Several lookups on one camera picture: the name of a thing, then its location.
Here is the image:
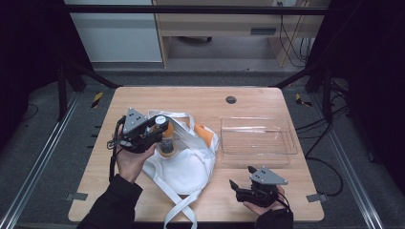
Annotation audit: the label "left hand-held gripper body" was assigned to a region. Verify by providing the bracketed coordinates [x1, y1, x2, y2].
[109, 107, 165, 155]

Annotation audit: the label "white tote bag coloured patches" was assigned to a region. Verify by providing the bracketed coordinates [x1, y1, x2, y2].
[141, 109, 221, 229]

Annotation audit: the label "person's right hand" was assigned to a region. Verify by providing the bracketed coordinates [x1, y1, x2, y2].
[243, 185, 288, 218]

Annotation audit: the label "black curtain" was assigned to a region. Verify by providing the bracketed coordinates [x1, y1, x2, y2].
[305, 0, 405, 192]
[0, 0, 95, 147]

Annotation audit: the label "white cabinet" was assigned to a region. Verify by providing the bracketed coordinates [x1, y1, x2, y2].
[65, 0, 163, 64]

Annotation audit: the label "orange juice bottle white cap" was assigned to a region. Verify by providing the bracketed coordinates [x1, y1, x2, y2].
[155, 114, 178, 159]

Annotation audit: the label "right hand-held gripper cable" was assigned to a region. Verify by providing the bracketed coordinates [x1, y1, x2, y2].
[276, 190, 293, 214]

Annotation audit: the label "thin black floor cable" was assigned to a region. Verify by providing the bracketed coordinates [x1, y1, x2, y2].
[18, 103, 40, 123]

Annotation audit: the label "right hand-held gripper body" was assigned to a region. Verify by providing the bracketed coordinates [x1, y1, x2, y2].
[237, 165, 289, 208]

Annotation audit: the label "grey tape strip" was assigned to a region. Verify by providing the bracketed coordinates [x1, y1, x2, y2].
[306, 193, 329, 203]
[65, 192, 89, 202]

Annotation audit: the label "yellow black floor tape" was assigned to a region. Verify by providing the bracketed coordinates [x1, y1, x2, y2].
[91, 92, 104, 109]
[294, 93, 313, 108]

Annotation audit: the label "black metal frame stand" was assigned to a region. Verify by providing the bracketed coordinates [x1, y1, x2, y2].
[273, 61, 335, 125]
[56, 61, 123, 122]

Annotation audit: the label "aluminium floor rail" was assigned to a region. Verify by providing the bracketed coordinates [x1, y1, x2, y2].
[309, 94, 385, 229]
[0, 92, 82, 229]

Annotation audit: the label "light wooden desk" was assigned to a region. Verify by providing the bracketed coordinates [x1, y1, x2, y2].
[152, 0, 332, 69]

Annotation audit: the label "person's left hand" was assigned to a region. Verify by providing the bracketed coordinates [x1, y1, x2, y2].
[114, 132, 159, 185]

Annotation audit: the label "hanging black cables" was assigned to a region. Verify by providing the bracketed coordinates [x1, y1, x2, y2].
[277, 1, 314, 69]

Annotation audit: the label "clear plastic container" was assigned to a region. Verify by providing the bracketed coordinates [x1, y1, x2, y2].
[220, 115, 299, 167]

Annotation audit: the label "black horizontal frame bar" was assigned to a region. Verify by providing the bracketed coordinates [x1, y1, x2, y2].
[63, 4, 330, 16]

